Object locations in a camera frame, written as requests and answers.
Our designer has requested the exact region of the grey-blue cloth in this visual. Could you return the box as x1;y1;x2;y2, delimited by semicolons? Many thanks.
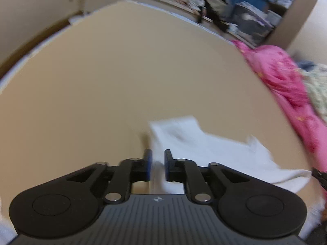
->
296;60;317;70

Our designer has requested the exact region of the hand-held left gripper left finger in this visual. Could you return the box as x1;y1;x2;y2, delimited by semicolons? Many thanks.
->
65;149;153;205

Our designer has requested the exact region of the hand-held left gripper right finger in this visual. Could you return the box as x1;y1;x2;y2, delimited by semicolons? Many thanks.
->
164;149;253;204

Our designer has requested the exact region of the pink printed blanket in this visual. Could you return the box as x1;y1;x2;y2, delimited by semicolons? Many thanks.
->
231;40;327;172

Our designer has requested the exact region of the pile of dark clothes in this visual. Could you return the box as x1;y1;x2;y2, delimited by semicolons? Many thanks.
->
190;0;231;32

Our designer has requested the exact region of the white long-sleeved garment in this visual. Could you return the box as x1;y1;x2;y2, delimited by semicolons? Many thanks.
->
149;116;314;195

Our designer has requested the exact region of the wooden shelf unit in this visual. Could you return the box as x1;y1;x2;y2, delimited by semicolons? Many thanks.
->
260;0;321;52

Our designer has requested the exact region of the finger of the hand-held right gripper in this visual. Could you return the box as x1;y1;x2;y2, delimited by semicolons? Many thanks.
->
311;168;327;192

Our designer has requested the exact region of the white floral duvet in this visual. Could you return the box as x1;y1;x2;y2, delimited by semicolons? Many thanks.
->
298;64;327;123

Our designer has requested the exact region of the clear plastic storage bin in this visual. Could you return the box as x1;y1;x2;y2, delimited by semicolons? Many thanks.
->
226;2;274;47

